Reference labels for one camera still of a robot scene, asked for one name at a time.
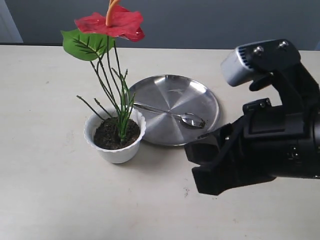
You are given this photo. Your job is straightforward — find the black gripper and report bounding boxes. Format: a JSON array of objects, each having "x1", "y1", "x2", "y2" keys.
[{"x1": 184, "y1": 98, "x2": 320, "y2": 195}]

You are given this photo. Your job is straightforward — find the steel spork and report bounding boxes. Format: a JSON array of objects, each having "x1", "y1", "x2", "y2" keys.
[{"x1": 133, "y1": 102, "x2": 206, "y2": 129}]

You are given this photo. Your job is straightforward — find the artificial red anthurium flower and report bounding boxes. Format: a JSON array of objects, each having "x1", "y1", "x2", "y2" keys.
[{"x1": 61, "y1": 0, "x2": 145, "y2": 150}]

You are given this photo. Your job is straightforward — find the white scalloped soil pot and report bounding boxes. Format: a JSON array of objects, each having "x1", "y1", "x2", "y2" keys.
[{"x1": 83, "y1": 108, "x2": 146, "y2": 164}]

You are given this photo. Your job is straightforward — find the round steel plate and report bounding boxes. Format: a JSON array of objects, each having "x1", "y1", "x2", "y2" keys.
[{"x1": 129, "y1": 74, "x2": 220, "y2": 147}]

